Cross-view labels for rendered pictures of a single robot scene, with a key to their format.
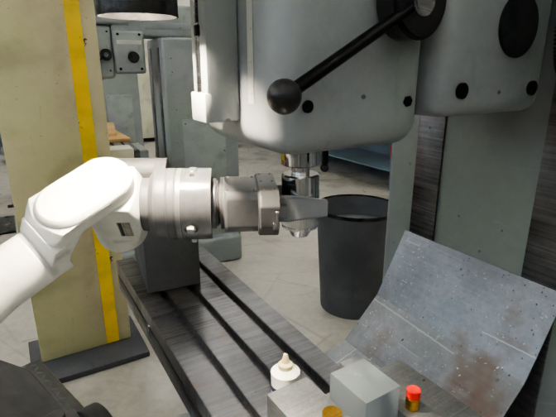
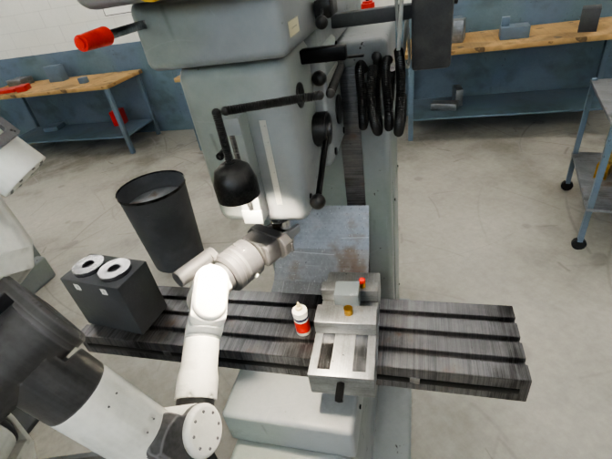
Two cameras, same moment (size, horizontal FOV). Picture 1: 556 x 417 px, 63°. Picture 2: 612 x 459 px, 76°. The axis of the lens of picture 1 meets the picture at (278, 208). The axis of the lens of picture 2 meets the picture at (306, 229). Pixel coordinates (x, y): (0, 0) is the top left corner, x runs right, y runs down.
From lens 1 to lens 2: 56 cm
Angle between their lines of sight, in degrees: 40
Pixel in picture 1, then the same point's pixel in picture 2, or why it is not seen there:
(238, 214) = (273, 254)
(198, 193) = (254, 256)
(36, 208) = (203, 315)
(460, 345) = (334, 249)
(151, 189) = (234, 269)
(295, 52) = (304, 178)
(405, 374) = (338, 276)
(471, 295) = (328, 224)
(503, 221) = (331, 183)
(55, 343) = not seen: outside the picture
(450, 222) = not seen: hidden behind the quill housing
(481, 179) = not seen: hidden behind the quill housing
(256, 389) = (277, 330)
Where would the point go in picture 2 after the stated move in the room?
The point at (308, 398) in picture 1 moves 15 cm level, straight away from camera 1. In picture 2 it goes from (329, 311) to (290, 284)
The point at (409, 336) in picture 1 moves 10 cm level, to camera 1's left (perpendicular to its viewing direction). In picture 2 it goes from (308, 259) to (287, 275)
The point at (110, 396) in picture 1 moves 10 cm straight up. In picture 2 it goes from (56, 446) to (45, 435)
